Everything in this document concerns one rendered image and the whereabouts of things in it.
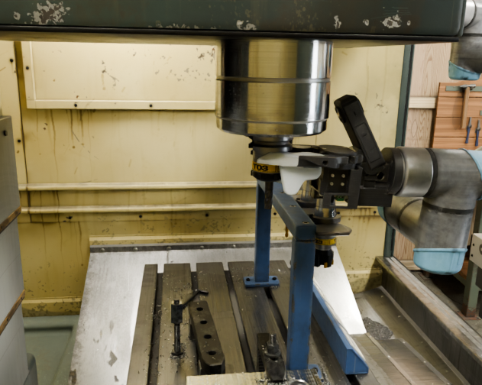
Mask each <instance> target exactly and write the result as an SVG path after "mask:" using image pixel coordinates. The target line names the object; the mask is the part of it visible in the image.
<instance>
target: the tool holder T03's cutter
mask: <svg viewBox="0 0 482 385"><path fill-rule="evenodd" d="M272 198H273V182H265V200H264V205H265V207H264V208H265V209H272V205H273V199H272Z"/></svg>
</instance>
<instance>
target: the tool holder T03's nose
mask: <svg viewBox="0 0 482 385"><path fill-rule="evenodd" d="M251 176H253V177H254V178H256V179H257V180H260V181H264V182H277V181H281V176H280V173H277V174H267V173H257V172H254V171H253V170H251Z"/></svg>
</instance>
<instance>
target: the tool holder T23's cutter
mask: <svg viewBox="0 0 482 385"><path fill-rule="evenodd" d="M333 258H334V251H333V250H332V249H330V250H327V251H321V250H318V249H315V264H314V267H320V266H321V265H324V268H328V267H331V266H332V265H334V259H333Z"/></svg>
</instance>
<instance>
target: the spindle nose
mask: <svg viewBox="0 0 482 385"><path fill-rule="evenodd" d="M333 45H334V42H331V41H323V40H282V39H222V40H215V75H216V79H215V116H216V127H217V128H218V129H219V130H220V131H223V132H225V133H229V134H237V135H244V136H252V137H266V138H296V137H307V136H313V135H317V134H322V133H323V132H324V131H325V130H326V129H327V119H328V118H329V106H330V94H331V81H330V78H331V77H332V57H333Z"/></svg>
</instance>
